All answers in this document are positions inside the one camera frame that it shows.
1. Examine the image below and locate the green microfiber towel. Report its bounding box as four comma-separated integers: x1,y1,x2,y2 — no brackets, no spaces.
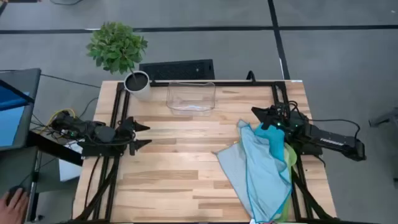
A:
273,142,299,223

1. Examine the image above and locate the yellow cable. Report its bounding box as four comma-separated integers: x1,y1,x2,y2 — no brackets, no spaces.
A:
45,108,76,132

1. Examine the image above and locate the turquoise terry towel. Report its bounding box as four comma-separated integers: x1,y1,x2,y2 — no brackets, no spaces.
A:
254,123,286,163

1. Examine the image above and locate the clear plastic bin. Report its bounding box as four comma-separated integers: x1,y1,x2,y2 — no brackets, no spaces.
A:
165,80,216,113

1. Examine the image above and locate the black computer mouse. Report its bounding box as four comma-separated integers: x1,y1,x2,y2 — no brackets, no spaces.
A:
6,185,30,200

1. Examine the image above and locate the thin black floor cable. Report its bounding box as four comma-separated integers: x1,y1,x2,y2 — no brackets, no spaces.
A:
40,73,102,89

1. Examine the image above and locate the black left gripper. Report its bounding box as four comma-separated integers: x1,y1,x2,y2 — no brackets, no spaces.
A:
116,116,153,156

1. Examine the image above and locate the black side desk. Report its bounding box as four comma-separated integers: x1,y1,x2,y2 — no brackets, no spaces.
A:
0,130,84,224

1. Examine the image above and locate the grey chair base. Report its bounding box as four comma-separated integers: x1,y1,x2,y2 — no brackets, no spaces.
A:
368,107,398,128

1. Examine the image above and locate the light blue teal-edged towel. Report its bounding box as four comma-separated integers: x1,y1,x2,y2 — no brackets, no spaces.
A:
238,119,294,223

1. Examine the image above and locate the white paper sheet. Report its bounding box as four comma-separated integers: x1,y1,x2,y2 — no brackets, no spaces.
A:
58,141,83,182

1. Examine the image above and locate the monitor with blue screen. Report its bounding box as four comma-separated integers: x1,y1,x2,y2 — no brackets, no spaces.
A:
0,68,42,152

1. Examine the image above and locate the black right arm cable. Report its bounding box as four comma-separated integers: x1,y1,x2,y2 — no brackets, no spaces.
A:
310,118,361,141

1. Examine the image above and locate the person's hand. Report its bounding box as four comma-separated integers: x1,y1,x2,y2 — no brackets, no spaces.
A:
0,188,30,224

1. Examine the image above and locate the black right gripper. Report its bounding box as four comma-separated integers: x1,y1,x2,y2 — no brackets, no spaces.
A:
251,104,297,131

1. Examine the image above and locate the black aluminium table frame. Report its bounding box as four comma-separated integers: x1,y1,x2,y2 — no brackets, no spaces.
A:
73,80,337,223

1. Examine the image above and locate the white plant pot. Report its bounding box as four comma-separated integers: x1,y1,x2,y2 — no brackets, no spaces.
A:
123,70,152,101

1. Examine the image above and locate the green leafy plant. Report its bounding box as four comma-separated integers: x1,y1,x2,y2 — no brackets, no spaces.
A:
86,21,149,75

